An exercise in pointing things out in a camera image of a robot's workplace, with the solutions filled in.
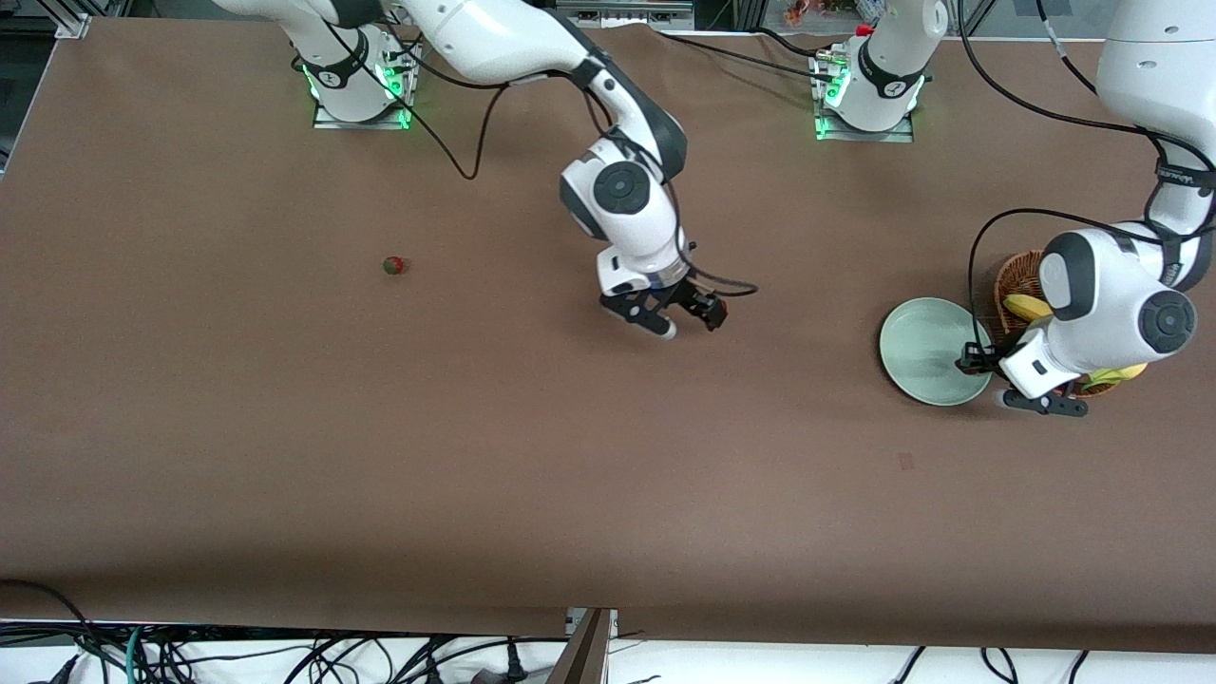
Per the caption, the light green round plate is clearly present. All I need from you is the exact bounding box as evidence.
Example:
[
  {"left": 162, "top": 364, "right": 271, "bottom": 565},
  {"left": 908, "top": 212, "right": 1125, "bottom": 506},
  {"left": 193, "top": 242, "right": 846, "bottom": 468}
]
[{"left": 879, "top": 296, "right": 996, "bottom": 408}]

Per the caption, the brown wicker basket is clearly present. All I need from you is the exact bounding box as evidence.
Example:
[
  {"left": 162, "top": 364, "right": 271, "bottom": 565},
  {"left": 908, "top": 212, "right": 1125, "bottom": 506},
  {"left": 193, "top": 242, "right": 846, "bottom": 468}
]
[{"left": 994, "top": 250, "right": 1127, "bottom": 399}]

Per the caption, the large yellow banana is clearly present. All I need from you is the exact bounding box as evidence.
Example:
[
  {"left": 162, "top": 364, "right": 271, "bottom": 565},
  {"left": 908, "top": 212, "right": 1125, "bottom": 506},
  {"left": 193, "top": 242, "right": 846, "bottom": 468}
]
[{"left": 1083, "top": 363, "right": 1150, "bottom": 389}]

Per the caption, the brown table cover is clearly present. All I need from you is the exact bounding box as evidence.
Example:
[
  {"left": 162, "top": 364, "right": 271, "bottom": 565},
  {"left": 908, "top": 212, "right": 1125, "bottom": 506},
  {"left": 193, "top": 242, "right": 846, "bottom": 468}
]
[{"left": 0, "top": 17, "right": 1216, "bottom": 656}]

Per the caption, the grey electronics box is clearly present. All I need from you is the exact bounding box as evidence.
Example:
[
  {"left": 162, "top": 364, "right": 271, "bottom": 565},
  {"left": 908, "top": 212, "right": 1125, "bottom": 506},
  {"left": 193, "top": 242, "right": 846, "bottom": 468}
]
[{"left": 554, "top": 0, "right": 695, "bottom": 29}]

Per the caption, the colourful background object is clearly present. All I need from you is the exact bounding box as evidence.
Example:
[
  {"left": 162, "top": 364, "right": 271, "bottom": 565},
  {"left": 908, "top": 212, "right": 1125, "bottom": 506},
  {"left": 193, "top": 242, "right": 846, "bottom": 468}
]
[{"left": 784, "top": 0, "right": 884, "bottom": 28}]

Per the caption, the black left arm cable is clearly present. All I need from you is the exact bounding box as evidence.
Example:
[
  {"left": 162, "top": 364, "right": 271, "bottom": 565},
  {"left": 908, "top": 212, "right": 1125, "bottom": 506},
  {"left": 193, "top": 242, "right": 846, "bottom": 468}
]
[{"left": 957, "top": 0, "right": 1216, "bottom": 354}]

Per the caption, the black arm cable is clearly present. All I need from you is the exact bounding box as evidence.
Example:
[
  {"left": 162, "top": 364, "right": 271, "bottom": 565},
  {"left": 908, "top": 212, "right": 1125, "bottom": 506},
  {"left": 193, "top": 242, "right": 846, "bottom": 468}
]
[
  {"left": 957, "top": 0, "right": 1216, "bottom": 354},
  {"left": 323, "top": 19, "right": 759, "bottom": 296}
]

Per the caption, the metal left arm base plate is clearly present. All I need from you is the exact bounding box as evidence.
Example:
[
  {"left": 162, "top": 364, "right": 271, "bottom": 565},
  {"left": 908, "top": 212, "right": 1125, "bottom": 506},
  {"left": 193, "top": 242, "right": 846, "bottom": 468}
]
[{"left": 812, "top": 47, "right": 916, "bottom": 144}]

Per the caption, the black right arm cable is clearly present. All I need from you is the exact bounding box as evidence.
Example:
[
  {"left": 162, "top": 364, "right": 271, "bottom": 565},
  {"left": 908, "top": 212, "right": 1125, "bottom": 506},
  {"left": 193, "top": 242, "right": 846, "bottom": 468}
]
[{"left": 323, "top": 19, "right": 759, "bottom": 296}]

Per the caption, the long black table cable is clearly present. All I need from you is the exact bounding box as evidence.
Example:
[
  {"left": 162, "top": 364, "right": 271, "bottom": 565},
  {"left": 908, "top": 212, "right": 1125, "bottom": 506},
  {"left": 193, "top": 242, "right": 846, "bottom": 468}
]
[{"left": 651, "top": 27, "right": 837, "bottom": 82}]

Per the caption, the short black table cable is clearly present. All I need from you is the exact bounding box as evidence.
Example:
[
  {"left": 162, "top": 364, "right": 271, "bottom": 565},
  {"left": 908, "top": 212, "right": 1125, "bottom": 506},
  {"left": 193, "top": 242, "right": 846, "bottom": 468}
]
[{"left": 755, "top": 27, "right": 837, "bottom": 60}]

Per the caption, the aluminium profile post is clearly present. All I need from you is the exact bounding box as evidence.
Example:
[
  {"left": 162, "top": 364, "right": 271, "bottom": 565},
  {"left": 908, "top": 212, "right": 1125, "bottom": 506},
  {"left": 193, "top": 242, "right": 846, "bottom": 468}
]
[{"left": 546, "top": 608, "right": 619, "bottom": 684}]

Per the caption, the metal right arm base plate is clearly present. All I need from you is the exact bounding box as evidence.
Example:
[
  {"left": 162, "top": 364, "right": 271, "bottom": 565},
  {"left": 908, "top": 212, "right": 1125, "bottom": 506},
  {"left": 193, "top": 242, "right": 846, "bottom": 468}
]
[{"left": 312, "top": 47, "right": 412, "bottom": 130}]

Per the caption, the black cable with plug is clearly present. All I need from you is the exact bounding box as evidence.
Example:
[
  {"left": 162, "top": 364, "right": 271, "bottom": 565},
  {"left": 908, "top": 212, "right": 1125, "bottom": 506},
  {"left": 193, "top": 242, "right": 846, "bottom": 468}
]
[{"left": 389, "top": 638, "right": 533, "bottom": 684}]

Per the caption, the silver corner bracket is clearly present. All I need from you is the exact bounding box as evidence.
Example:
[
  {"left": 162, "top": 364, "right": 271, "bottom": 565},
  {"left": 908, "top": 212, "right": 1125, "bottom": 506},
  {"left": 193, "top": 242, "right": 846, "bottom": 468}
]
[{"left": 47, "top": 0, "right": 92, "bottom": 40}]

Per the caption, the thick black floor cable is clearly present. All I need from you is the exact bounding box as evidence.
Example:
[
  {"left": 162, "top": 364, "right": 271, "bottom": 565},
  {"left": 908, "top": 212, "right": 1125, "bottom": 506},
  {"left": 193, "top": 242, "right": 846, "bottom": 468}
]
[{"left": 0, "top": 578, "right": 129, "bottom": 684}]

